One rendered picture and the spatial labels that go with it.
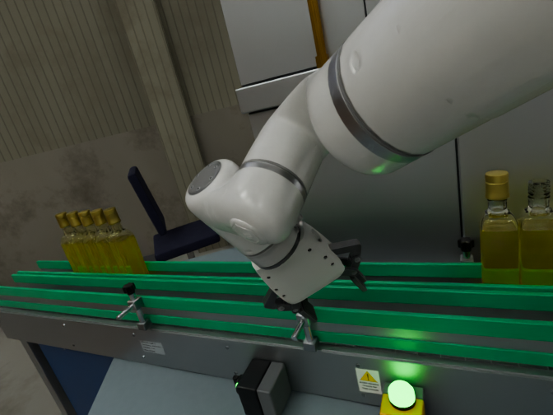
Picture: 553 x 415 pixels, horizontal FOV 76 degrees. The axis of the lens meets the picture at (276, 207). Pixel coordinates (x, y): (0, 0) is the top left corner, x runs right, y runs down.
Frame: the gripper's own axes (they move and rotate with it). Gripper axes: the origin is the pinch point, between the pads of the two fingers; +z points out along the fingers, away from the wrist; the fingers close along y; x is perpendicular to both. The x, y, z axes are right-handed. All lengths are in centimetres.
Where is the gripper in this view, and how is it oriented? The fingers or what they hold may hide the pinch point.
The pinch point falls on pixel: (334, 296)
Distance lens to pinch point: 56.9
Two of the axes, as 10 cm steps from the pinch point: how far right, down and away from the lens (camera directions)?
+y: -7.8, 5.7, 2.4
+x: 1.6, 5.6, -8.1
